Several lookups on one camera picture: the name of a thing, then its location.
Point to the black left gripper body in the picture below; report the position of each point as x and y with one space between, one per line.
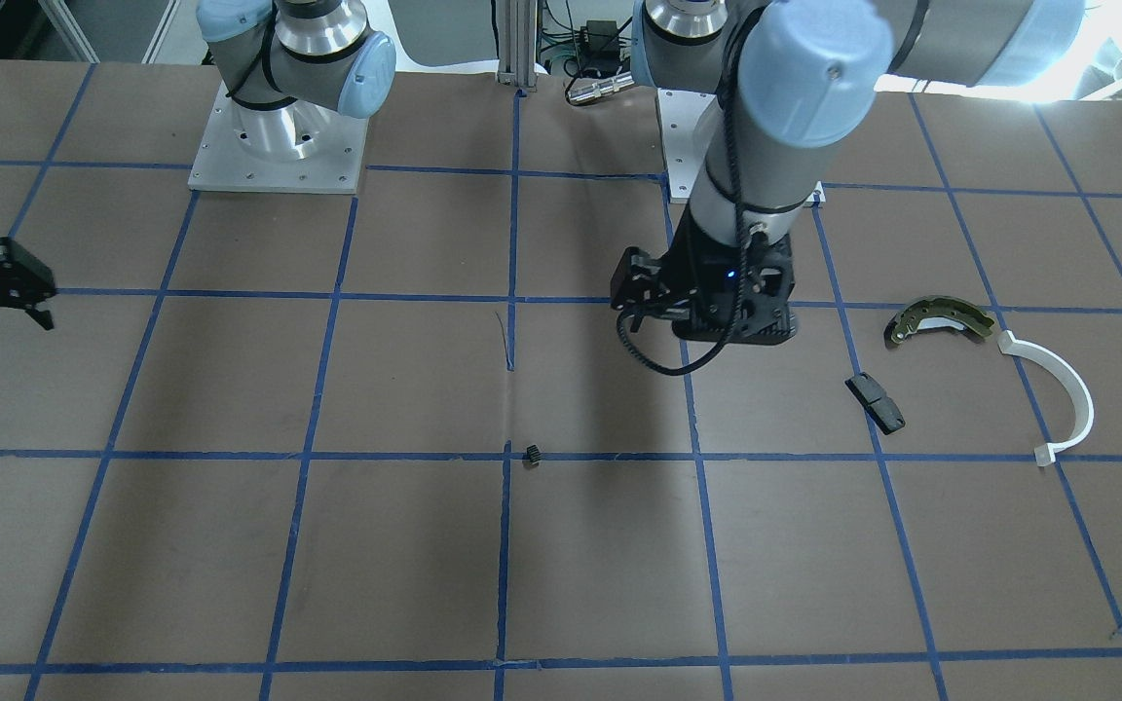
692 275

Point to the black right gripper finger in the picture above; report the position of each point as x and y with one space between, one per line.
43 317

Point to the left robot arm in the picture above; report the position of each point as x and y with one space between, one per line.
791 80

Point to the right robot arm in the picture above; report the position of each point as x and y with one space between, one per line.
300 80

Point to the black brake pad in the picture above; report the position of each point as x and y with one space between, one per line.
874 400

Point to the olive green brake shoe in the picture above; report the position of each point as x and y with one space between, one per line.
932 313

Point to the black power adapter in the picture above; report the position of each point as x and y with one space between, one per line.
599 39

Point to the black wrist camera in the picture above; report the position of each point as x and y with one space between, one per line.
637 287

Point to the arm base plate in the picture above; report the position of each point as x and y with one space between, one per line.
299 149
688 146

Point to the white curved plastic bracket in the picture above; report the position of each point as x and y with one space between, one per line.
1079 394

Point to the aluminium frame post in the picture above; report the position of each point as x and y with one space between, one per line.
516 32

